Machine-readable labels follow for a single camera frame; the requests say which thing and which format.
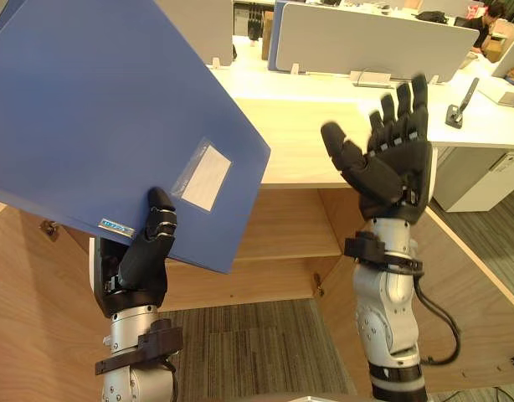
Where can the black bag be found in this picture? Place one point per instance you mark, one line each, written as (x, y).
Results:
(432, 17)

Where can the narrow grey desk partition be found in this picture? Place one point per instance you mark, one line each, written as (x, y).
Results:
(207, 29)

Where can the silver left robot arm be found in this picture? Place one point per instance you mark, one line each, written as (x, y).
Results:
(127, 326)

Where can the metal door hinge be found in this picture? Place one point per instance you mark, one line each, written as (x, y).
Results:
(48, 229)
(320, 285)

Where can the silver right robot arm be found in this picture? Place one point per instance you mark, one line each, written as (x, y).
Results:
(382, 318)

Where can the person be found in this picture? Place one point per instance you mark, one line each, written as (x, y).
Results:
(481, 25)

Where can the curved grey desk partition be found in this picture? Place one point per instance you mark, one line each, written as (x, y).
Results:
(510, 58)

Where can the brown cardboard box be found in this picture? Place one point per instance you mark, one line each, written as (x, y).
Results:
(494, 50)

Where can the wooden cabinet door with latch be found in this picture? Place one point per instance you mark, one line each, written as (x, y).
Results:
(474, 268)

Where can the white office desk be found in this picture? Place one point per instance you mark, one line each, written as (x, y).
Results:
(324, 86)

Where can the flat grey notebook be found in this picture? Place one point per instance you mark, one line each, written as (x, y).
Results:
(512, 98)

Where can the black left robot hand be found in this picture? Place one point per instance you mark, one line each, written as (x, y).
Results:
(140, 268)

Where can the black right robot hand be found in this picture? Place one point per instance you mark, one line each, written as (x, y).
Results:
(387, 176)

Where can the wide grey desk partition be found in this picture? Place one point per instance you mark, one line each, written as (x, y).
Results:
(366, 37)

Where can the blue folder with label pocket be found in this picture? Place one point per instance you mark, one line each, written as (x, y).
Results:
(94, 104)

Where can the white drawer pedestal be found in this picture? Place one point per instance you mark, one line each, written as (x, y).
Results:
(479, 176)

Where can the wooden office cabinet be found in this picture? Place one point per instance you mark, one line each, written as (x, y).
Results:
(299, 142)

